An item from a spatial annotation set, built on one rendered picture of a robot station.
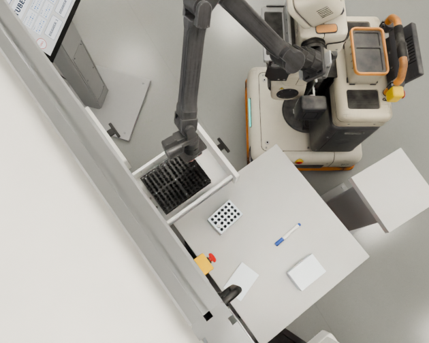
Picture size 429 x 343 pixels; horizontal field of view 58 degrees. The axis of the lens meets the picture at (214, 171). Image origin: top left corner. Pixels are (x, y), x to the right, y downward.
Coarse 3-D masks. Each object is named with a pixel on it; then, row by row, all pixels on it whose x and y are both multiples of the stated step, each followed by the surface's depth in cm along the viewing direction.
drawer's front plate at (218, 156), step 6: (198, 126) 156; (198, 132) 159; (204, 132) 156; (204, 138) 156; (210, 144) 154; (210, 150) 160; (216, 150) 154; (216, 156) 158; (222, 156) 153; (222, 162) 155; (228, 162) 153; (228, 168) 152; (228, 174) 159; (234, 174) 151; (234, 180) 157
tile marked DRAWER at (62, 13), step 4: (60, 0) 159; (64, 0) 160; (68, 0) 162; (72, 0) 163; (60, 4) 159; (64, 4) 160; (68, 4) 162; (56, 8) 158; (60, 8) 159; (64, 8) 160; (68, 8) 162; (56, 12) 158; (60, 12) 159; (64, 12) 161; (64, 16) 161
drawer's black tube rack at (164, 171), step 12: (156, 168) 154; (168, 168) 154; (180, 168) 157; (192, 168) 154; (144, 180) 156; (156, 180) 156; (168, 180) 153; (180, 180) 153; (192, 180) 153; (204, 180) 153; (156, 192) 151; (168, 192) 155; (180, 192) 155; (192, 192) 152; (168, 204) 153; (180, 204) 154
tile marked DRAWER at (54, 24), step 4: (52, 16) 157; (56, 16) 158; (52, 20) 157; (56, 20) 158; (60, 20) 159; (48, 24) 156; (52, 24) 157; (56, 24) 158; (60, 24) 159; (48, 28) 156; (52, 28) 157; (56, 28) 158; (44, 32) 155; (48, 32) 156; (52, 32) 157; (56, 32) 158; (48, 36) 156; (52, 36) 157; (56, 36) 158
